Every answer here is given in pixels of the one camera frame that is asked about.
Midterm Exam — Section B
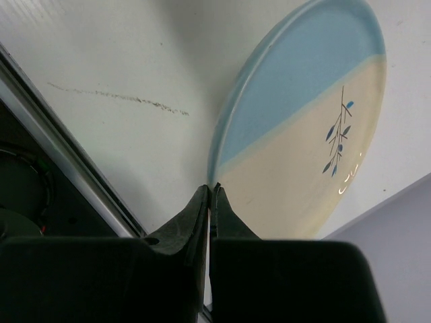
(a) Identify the blue cream plate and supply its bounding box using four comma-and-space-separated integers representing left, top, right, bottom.
207, 1, 387, 239

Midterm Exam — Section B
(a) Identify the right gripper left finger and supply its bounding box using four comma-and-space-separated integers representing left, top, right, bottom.
1, 185, 209, 322

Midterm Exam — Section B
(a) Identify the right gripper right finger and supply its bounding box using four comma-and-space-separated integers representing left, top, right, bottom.
209, 185, 387, 322

